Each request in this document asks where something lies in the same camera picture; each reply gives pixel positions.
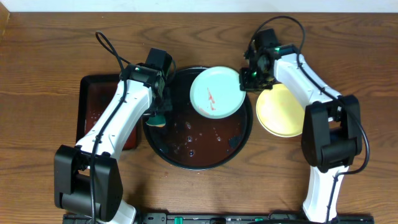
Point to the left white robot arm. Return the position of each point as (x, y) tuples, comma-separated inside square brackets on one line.
[(86, 176)]

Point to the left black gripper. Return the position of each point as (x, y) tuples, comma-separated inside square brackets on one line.
[(169, 105)]

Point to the black rectangular tray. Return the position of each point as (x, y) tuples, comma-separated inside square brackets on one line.
[(96, 92)]

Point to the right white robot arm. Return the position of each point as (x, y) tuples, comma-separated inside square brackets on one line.
[(332, 134)]

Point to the round black tray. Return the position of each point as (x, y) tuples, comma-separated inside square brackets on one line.
[(192, 141)]

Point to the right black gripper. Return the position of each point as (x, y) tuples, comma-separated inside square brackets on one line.
[(245, 84)]

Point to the green scrubbing sponge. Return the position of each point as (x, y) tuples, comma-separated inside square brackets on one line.
[(156, 121)]

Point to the pale green plate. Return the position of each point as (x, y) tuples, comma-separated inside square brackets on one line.
[(215, 93)]

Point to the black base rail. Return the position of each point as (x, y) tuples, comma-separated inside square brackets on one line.
[(274, 217)]

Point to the yellow plate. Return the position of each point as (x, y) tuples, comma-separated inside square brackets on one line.
[(279, 112)]

